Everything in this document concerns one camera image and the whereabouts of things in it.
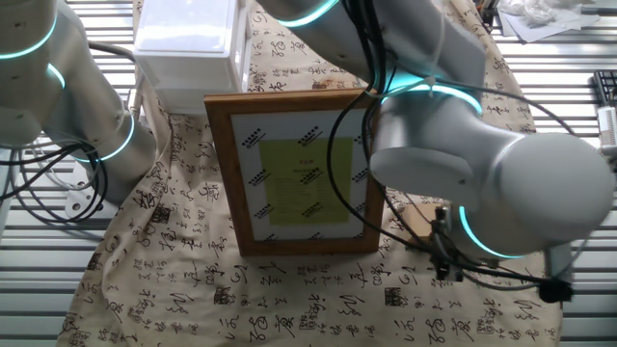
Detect wooden picture frame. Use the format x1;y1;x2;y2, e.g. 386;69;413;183
202;87;387;258

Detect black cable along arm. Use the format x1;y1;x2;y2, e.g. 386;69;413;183
325;0;576;305

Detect white paper sheets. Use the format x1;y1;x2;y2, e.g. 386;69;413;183
496;0;602;44

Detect light wooden cube block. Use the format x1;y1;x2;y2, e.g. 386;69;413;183
403;203;436;243

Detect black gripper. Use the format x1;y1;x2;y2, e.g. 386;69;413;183
430;205;466;282

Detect beige calligraphy print cloth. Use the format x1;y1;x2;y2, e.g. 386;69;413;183
56;0;564;347

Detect black looped cable bundle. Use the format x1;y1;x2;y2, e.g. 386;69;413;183
0;138;109;227

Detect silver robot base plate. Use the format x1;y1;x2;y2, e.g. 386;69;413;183
64;160;120;219

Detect thick grey cable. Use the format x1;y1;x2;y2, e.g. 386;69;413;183
89;41;139;65

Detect white plastic drawer box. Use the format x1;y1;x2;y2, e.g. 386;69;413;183
133;0;253;116

